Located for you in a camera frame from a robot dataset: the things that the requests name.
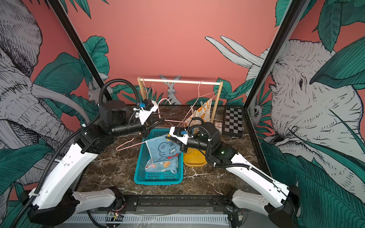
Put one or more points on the cream orange towel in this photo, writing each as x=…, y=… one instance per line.
x=204, y=112

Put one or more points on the dark blue towel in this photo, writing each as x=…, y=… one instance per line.
x=162, y=149

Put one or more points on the checkerboard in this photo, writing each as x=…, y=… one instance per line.
x=233, y=121

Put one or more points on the yellow plastic tray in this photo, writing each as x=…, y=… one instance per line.
x=194, y=159

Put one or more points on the white slotted cable duct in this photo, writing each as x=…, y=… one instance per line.
x=205, y=219

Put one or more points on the blue dotted towel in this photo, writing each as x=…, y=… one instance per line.
x=170, y=166

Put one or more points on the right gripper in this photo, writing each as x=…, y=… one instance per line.
x=184, y=149

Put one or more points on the small white red box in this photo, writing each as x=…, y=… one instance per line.
x=218, y=126

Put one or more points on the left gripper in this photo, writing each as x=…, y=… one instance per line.
x=148, y=127

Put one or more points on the pink wire hanger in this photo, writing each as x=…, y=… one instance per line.
x=149, y=91

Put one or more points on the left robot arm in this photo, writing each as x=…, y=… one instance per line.
x=53, y=202

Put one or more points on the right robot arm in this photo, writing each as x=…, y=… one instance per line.
x=276, y=200

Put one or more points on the teal plastic basket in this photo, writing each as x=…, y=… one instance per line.
x=144, y=178

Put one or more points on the wooden clothes rack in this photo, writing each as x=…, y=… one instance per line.
x=179, y=87

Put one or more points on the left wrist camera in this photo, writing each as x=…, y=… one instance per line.
x=145, y=109

